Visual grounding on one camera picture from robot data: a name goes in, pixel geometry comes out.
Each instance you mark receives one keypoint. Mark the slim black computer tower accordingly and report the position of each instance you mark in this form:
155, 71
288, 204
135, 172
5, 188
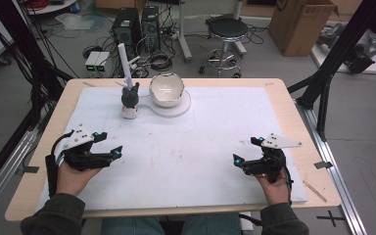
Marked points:
150, 27

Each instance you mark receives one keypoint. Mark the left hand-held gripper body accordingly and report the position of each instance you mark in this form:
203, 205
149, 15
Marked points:
78, 153

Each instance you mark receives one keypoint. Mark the white metal desk leg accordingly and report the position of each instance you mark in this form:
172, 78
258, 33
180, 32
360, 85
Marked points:
183, 36
239, 29

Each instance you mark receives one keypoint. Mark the clear plastic sheet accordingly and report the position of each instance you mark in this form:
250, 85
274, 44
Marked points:
75, 21

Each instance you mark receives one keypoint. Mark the aluminium rail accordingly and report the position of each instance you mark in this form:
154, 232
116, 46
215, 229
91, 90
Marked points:
333, 176
6, 169

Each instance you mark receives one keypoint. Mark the large black computer tower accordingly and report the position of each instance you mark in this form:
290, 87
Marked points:
125, 29

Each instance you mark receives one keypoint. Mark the black tape cross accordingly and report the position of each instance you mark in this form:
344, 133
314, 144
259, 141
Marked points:
330, 218

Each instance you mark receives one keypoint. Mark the dark plush toy white head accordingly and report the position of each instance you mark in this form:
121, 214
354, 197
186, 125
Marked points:
130, 98

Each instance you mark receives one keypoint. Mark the white stand with pole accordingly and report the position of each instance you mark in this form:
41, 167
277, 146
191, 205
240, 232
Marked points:
173, 109

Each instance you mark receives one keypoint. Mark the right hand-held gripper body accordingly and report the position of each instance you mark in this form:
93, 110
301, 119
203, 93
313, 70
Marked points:
267, 164

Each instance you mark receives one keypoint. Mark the round white table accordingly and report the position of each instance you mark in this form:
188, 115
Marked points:
50, 7

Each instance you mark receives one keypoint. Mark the grey device on board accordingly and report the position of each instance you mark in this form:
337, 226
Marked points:
359, 55

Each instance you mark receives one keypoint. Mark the person's legs in jeans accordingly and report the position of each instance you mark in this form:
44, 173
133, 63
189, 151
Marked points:
137, 226

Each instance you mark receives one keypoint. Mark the black round stool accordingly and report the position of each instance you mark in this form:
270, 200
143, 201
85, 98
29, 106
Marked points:
227, 27

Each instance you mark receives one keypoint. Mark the white power supply unit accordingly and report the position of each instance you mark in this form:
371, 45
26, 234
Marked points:
91, 62
103, 62

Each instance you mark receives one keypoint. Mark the person's right hand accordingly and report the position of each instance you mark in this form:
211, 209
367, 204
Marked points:
275, 192

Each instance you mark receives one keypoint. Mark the white foam mat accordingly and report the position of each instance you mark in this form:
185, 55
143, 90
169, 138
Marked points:
176, 147

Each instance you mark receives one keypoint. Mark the person's left hand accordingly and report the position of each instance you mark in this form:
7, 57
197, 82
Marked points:
71, 179

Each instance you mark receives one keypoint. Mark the thin wooden stick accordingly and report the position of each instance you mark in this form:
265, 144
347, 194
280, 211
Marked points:
315, 191

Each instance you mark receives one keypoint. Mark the cardboard box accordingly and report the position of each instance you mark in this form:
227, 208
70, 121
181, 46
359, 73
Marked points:
300, 29

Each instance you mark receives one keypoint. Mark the white eggshell-shaped bowl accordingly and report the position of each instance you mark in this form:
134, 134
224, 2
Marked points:
166, 89

